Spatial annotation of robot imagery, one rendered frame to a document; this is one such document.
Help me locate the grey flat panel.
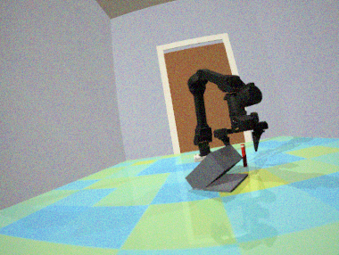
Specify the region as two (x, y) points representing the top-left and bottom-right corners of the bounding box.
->
(185, 144), (248, 193)

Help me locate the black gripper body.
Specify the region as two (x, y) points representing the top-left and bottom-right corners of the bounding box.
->
(213, 108), (269, 138)

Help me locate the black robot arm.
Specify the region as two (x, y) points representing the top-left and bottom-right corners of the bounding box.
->
(187, 69), (262, 157)

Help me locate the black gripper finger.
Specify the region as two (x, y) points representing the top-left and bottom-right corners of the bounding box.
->
(219, 137), (230, 146)
(252, 131), (265, 152)

